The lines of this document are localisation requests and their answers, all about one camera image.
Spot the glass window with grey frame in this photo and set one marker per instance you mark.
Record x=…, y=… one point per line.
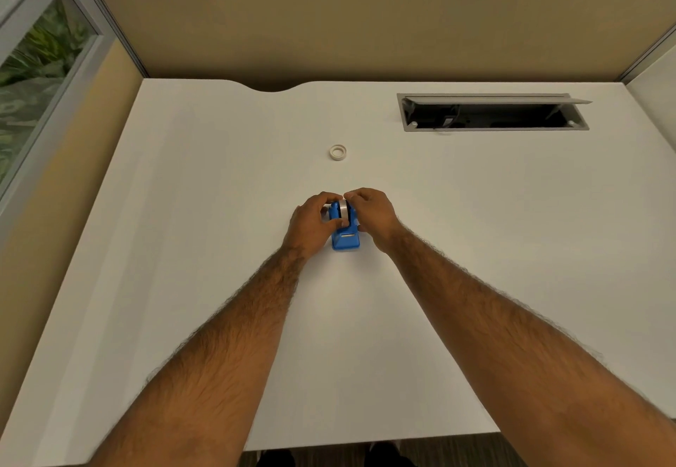
x=37, y=81

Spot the blue tape dispenser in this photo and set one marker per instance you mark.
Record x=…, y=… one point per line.
x=346, y=242

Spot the person's right forearm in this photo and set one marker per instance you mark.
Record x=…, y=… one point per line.
x=501, y=356

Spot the person's left thumb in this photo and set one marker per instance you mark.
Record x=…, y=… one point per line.
x=335, y=226

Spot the person's black shoe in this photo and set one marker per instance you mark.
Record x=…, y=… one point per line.
x=275, y=459
x=390, y=455

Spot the person's left forearm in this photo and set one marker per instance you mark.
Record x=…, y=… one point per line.
x=222, y=366

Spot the person's right black shoe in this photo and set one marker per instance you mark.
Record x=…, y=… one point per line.
x=390, y=455

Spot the white empty tape core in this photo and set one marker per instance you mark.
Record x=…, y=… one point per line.
x=338, y=152

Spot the person's right hand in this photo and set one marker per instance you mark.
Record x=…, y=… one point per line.
x=377, y=216

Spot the person's left hand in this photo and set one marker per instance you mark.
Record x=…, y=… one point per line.
x=306, y=226

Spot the person's left black shoe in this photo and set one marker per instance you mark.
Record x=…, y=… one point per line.
x=275, y=459

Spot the green plant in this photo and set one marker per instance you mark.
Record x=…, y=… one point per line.
x=39, y=60

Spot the clear tape roll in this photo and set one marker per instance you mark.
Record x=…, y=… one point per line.
x=343, y=210

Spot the person's right thumb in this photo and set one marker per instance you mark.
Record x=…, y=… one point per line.
x=360, y=224

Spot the beige side partition panel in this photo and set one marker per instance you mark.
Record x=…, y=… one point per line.
x=58, y=208

